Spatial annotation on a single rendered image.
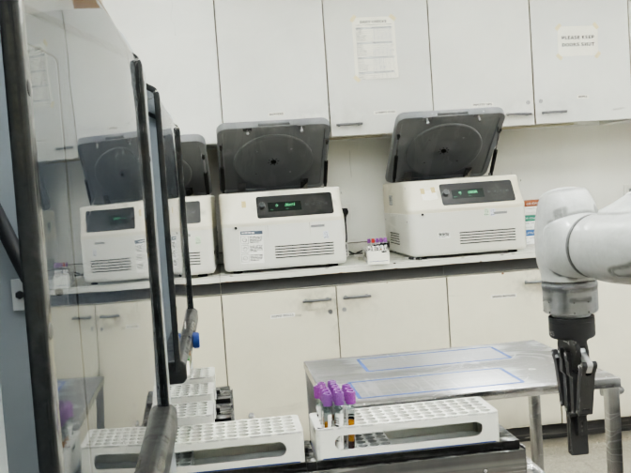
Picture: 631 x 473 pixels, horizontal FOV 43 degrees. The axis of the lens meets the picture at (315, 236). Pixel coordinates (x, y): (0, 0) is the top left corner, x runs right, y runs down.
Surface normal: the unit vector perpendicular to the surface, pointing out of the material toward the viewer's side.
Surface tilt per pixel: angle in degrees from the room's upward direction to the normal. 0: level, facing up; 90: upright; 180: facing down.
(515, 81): 90
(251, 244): 90
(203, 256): 90
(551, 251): 96
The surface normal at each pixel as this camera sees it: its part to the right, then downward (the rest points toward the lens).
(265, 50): 0.11, 0.04
